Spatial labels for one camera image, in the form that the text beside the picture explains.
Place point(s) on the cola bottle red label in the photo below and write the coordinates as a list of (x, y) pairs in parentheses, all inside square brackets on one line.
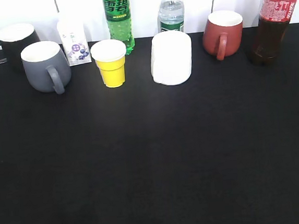
[(274, 18)]

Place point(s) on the yellow paper cup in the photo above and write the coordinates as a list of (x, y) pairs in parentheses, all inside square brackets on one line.
[(109, 56)]

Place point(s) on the green sprite bottle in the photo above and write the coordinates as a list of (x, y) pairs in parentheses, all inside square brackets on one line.
[(118, 17)]

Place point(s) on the red mug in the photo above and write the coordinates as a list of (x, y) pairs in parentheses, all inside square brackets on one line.
[(223, 33)]

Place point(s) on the white mug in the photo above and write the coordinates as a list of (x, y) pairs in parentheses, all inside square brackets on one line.
[(171, 58)]

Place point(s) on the black mug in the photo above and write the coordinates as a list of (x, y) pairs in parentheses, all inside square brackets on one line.
[(13, 39)]

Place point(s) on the white milk carton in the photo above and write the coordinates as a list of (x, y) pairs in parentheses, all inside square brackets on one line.
[(72, 34)]

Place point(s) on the grey mug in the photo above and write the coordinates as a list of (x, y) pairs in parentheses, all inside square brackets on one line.
[(46, 67)]

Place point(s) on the clear water bottle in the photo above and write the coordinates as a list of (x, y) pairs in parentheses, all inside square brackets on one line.
[(171, 15)]

